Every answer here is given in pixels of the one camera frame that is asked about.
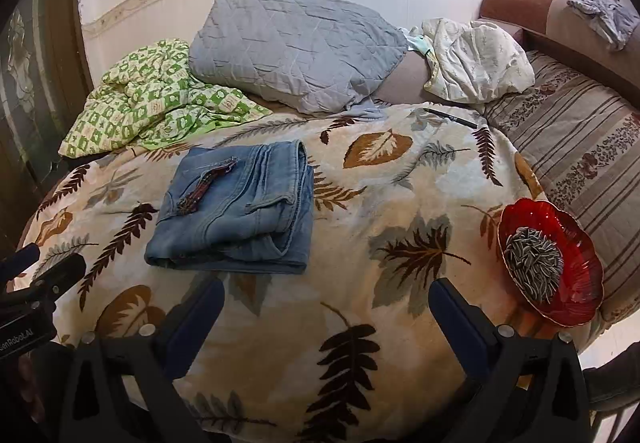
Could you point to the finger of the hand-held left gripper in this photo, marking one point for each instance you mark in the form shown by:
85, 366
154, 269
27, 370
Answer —
60, 273
22, 255

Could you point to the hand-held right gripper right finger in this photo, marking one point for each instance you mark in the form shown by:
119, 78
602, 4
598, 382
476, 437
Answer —
460, 318

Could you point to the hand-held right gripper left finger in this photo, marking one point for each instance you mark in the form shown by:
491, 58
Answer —
200, 323

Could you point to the blue denim pants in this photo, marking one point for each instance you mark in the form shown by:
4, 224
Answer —
240, 213

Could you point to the pile of sunflower seeds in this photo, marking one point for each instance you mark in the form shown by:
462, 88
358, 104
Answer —
532, 268

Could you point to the red glass bowl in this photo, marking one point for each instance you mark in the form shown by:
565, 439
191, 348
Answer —
580, 283

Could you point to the leaf print blanket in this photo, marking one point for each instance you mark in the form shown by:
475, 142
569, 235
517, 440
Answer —
400, 173

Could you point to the green patterned blanket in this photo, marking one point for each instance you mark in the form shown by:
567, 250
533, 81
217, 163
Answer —
145, 98

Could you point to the black pen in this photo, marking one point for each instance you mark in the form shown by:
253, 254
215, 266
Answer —
450, 117

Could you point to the striped floral sofa cushion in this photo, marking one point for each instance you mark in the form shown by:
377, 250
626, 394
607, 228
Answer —
575, 143

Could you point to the brown bolster cushion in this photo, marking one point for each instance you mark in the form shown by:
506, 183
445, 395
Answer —
405, 78

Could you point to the cream floral cloth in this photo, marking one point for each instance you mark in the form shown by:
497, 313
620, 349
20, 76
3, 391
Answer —
480, 63

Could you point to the light blue cloth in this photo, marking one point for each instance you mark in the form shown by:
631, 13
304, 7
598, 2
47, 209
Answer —
417, 43

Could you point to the grey quilted pillow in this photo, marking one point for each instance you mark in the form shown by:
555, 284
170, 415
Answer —
295, 48

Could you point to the brown sofa armrest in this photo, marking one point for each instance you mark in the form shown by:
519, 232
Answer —
525, 8

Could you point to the grey crumpled cloth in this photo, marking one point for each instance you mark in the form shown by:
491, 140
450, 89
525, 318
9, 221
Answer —
605, 18

